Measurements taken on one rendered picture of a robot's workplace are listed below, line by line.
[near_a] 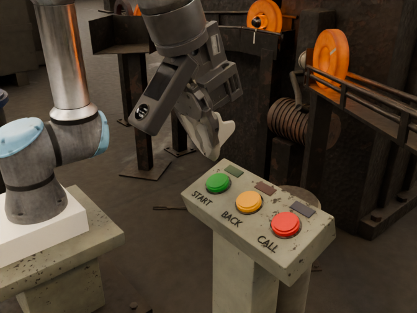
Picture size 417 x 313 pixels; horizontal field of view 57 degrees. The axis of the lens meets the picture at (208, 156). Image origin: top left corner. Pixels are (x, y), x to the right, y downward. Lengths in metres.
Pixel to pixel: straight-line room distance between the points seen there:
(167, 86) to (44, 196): 0.60
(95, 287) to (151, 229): 0.43
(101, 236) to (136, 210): 0.62
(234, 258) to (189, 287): 0.68
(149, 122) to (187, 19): 0.13
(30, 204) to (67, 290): 0.28
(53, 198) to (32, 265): 0.16
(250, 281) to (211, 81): 0.32
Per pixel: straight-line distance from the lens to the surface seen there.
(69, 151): 1.01
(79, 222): 1.07
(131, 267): 1.41
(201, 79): 0.54
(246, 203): 0.61
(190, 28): 0.49
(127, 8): 2.33
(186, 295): 1.30
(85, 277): 1.17
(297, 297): 0.89
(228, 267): 0.68
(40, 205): 1.04
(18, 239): 1.03
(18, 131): 0.99
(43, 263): 1.03
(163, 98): 0.50
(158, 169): 1.94
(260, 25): 1.50
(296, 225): 0.57
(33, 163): 1.00
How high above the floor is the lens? 0.95
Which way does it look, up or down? 27 degrees down
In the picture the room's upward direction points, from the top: straight up
